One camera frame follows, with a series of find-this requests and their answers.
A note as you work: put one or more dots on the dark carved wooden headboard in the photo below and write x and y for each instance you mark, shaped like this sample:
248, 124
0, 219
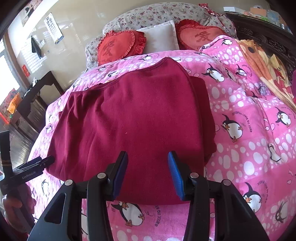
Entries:
272, 39

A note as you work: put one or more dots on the dark cloth hanging on wall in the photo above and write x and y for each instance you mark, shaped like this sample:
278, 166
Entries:
35, 47

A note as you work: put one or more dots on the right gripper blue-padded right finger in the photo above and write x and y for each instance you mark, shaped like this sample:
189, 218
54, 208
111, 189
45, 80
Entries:
234, 219

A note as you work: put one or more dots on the red paper wall sign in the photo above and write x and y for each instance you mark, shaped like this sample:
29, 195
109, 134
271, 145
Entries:
25, 70

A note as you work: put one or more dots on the floral folded duvet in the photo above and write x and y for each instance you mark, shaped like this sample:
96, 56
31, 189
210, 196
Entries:
154, 14

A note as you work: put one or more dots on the left hand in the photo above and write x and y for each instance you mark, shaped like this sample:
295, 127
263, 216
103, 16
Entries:
10, 203

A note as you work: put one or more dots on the dark wooden desk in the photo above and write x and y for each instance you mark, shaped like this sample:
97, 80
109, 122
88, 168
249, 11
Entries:
24, 108

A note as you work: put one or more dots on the orange plastic crate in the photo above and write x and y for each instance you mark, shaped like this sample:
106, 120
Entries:
14, 103

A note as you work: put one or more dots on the orange cartoon blanket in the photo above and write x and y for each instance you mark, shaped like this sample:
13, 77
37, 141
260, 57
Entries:
270, 70

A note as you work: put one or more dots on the wall calendar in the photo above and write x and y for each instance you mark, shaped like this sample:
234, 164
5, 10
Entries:
53, 28

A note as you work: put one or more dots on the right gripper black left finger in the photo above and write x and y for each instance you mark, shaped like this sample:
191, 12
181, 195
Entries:
61, 220

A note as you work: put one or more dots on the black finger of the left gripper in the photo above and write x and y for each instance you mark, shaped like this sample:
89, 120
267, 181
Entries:
35, 164

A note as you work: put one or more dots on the right red heart pillow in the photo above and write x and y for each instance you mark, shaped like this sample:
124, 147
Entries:
193, 36

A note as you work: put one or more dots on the dark red fleece sweater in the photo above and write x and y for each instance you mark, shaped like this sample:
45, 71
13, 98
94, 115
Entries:
146, 113

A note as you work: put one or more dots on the red heart pillow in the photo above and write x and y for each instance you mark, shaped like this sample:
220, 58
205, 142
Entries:
119, 45
193, 36

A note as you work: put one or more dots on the white square pillow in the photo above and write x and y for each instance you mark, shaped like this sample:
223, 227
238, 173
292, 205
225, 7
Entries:
161, 37

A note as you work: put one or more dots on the framed wedding photo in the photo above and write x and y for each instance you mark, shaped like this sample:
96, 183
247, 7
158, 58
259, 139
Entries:
28, 10

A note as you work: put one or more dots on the left red heart pillow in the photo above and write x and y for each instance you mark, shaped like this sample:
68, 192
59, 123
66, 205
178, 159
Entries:
119, 45

